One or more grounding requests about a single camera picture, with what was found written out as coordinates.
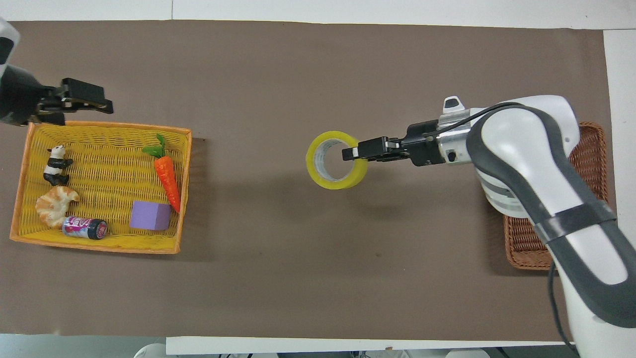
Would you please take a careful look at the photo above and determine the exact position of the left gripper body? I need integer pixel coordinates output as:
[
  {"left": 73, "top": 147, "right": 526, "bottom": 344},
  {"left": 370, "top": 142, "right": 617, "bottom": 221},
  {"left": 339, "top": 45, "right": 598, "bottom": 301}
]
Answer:
[{"left": 0, "top": 65, "right": 59, "bottom": 126}]

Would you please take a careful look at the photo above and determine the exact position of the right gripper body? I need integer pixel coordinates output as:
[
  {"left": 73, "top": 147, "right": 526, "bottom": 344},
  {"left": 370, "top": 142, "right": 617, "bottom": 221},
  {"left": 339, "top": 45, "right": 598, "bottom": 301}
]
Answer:
[{"left": 398, "top": 119, "right": 447, "bottom": 168}]

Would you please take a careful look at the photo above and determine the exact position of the yellow tape roll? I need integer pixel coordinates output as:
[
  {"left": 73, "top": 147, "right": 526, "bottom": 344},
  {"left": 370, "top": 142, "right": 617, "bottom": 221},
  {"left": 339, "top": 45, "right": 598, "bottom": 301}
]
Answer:
[{"left": 306, "top": 131, "right": 369, "bottom": 190}]

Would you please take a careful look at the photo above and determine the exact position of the yellow woven basket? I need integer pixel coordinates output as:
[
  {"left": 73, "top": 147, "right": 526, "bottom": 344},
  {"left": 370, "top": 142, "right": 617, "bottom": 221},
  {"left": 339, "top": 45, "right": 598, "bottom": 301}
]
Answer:
[{"left": 9, "top": 121, "right": 193, "bottom": 255}]

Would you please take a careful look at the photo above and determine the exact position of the brown wicker basket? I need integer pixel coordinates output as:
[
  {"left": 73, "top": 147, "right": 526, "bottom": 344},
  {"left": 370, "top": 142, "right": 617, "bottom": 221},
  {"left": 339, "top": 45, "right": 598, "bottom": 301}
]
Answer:
[{"left": 503, "top": 122, "right": 610, "bottom": 271}]

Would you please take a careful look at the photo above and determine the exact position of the panda figurine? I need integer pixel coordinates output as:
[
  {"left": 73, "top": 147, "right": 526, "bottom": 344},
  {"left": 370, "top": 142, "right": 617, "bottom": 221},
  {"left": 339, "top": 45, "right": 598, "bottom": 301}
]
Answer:
[{"left": 43, "top": 145, "right": 75, "bottom": 187}]

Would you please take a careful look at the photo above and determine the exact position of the toy carrot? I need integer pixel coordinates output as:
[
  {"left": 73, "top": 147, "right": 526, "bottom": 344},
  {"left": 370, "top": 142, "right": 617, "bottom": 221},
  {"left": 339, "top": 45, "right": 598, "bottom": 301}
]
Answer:
[{"left": 142, "top": 133, "right": 182, "bottom": 214}]

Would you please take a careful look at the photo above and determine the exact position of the toy croissant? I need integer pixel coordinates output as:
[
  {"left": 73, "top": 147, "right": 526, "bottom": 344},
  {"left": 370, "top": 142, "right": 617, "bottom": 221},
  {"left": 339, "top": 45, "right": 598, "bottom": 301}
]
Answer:
[{"left": 35, "top": 185, "right": 81, "bottom": 230}]

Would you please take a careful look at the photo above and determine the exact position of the purple cube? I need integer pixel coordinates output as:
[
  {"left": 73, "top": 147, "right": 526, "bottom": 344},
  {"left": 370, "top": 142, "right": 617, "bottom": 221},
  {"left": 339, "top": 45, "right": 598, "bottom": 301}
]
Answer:
[{"left": 129, "top": 200, "right": 172, "bottom": 232}]

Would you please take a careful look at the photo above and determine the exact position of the small pink drink can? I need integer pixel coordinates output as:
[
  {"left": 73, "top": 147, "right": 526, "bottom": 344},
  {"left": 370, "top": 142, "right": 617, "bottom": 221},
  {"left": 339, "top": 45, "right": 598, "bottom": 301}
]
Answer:
[{"left": 62, "top": 216, "right": 109, "bottom": 241}]

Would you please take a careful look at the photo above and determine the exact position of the black cable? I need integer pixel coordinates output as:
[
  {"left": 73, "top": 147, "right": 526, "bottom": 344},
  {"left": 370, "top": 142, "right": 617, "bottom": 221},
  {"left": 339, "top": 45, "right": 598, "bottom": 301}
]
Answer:
[
  {"left": 548, "top": 261, "right": 580, "bottom": 357},
  {"left": 422, "top": 102, "right": 525, "bottom": 138}
]

